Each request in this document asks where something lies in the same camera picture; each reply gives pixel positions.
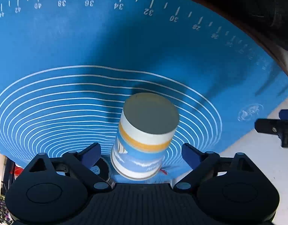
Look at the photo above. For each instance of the blue sailboat paper cup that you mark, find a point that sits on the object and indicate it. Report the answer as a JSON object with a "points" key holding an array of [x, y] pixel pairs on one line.
{"points": [[146, 128]]}

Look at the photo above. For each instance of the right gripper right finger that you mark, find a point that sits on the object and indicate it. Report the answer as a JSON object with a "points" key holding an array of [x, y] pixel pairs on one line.
{"points": [[228, 189]]}

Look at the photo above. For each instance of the blue silicone baking mat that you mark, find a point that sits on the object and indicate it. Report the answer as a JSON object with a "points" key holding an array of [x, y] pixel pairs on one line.
{"points": [[67, 67]]}

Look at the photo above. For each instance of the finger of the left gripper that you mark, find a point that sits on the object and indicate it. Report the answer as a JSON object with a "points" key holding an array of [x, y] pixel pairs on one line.
{"points": [[278, 127]]}

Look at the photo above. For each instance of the black cylindrical bottle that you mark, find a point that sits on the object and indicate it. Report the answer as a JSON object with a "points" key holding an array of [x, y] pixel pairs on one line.
{"points": [[102, 169]]}

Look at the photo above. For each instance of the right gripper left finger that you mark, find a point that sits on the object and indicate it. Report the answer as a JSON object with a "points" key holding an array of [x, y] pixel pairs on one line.
{"points": [[56, 189]]}

